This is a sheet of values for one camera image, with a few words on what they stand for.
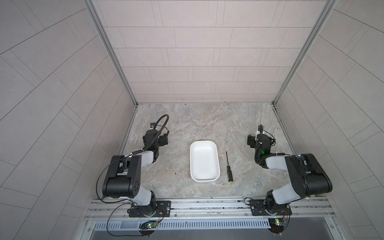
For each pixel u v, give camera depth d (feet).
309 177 1.46
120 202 1.50
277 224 2.22
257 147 2.38
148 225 2.14
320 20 2.47
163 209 2.32
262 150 2.33
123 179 1.42
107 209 2.36
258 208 2.33
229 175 2.64
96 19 2.43
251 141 2.77
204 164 2.78
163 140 2.83
